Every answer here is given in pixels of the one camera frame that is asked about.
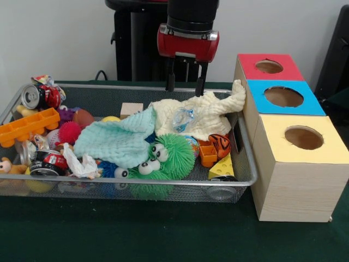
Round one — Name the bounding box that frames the red and black soda can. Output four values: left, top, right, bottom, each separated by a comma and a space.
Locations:
29, 150, 69, 177

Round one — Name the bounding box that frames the small green spiky ball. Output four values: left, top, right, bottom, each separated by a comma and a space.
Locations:
127, 159, 170, 200

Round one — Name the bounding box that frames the yellow cheese wedge toy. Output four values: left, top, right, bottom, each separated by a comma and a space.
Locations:
208, 153, 236, 181

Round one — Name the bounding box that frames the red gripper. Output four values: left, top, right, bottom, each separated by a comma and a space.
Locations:
157, 23, 220, 98

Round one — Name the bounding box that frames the pink spiky ball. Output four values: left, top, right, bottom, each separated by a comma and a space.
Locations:
58, 121, 83, 145

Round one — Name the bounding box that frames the large green spiky ball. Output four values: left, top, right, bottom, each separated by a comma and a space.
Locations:
150, 133, 196, 180

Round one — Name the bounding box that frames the orange toy block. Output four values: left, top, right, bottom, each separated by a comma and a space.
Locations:
197, 139, 219, 167

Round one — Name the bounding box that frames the small clear plastic packet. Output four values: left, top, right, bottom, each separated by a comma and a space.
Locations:
172, 107, 196, 133

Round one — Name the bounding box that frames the small wooden cube block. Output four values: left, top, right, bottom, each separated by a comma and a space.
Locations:
120, 103, 144, 118

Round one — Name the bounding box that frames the shallow clear mesh bin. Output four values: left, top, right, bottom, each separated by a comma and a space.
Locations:
0, 83, 258, 204

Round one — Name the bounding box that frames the orange plastic toy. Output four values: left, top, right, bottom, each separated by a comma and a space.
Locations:
0, 108, 62, 148

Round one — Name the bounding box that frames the wooden box with three holes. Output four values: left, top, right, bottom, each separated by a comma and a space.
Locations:
233, 53, 349, 223

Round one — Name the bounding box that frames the orange tiger plush toy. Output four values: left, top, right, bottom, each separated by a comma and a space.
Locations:
209, 134, 232, 160

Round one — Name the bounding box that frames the cream muslin cloth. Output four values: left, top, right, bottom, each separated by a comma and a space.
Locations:
150, 79, 247, 141

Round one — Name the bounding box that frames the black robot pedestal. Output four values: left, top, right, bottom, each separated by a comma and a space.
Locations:
111, 8, 207, 82

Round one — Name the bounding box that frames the mint green muslin cloth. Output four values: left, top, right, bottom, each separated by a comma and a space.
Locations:
74, 106, 157, 170

